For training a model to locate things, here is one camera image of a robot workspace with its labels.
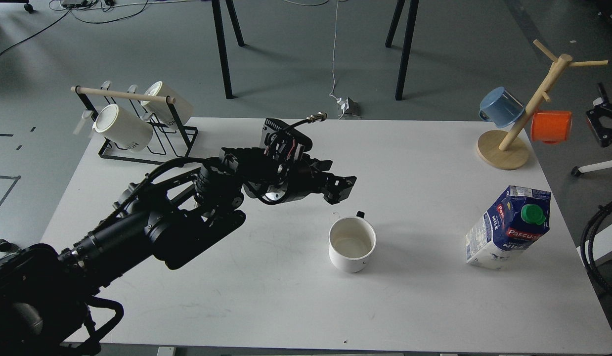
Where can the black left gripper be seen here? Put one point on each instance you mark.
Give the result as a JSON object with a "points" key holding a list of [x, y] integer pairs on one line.
{"points": [[280, 170]]}

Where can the white smiley face mug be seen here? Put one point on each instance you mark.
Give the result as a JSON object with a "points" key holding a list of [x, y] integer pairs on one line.
{"points": [[352, 240]]}

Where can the blue Pascual milk carton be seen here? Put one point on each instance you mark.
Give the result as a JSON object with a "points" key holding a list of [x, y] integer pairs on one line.
{"points": [[517, 219]]}

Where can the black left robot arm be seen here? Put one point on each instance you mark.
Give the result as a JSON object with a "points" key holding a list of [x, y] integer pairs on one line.
{"points": [[48, 300]]}

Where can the orange hanging cup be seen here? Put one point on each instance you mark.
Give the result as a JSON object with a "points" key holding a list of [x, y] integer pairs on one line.
{"points": [[551, 126]]}

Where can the blue hanging cup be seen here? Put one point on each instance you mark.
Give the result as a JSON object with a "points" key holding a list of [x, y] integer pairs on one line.
{"points": [[500, 107]]}

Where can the grey floor plug adapter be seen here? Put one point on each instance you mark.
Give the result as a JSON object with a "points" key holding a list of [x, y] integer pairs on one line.
{"points": [[348, 107]]}

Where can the wooden mug tree stand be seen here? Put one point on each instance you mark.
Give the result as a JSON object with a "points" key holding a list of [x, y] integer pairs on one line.
{"points": [[504, 150]]}

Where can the black table legs right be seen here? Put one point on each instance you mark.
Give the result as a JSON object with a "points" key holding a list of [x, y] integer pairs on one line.
{"points": [[407, 41]]}

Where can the white mug front on rack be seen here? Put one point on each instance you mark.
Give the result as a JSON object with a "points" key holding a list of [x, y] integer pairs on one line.
{"points": [[123, 128]]}

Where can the black wire mug rack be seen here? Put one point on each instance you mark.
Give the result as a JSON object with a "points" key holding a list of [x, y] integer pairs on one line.
{"points": [[166, 111]]}

